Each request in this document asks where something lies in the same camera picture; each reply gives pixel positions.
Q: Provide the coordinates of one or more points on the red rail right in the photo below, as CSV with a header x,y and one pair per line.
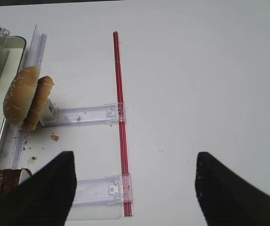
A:
x,y
121,111

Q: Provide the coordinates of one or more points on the clear long divider right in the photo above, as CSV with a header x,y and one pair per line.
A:
x,y
34,58

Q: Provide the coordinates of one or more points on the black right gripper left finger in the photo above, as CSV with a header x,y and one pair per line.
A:
x,y
44,199

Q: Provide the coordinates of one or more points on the white pusher block right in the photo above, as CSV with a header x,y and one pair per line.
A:
x,y
49,114

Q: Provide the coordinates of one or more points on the white pusher block near patty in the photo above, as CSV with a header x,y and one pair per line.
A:
x,y
24,175

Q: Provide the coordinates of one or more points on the clear cross divider right near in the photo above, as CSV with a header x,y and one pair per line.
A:
x,y
109,190

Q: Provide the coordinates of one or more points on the sesame bun top front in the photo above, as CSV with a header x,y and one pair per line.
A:
x,y
20,94

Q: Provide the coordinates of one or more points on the clear cross divider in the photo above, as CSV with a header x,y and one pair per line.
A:
x,y
109,190
86,115

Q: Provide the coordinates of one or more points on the clear cross divider right far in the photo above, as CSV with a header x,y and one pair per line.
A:
x,y
86,115

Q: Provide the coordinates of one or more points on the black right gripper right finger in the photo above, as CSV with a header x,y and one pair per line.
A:
x,y
225,198

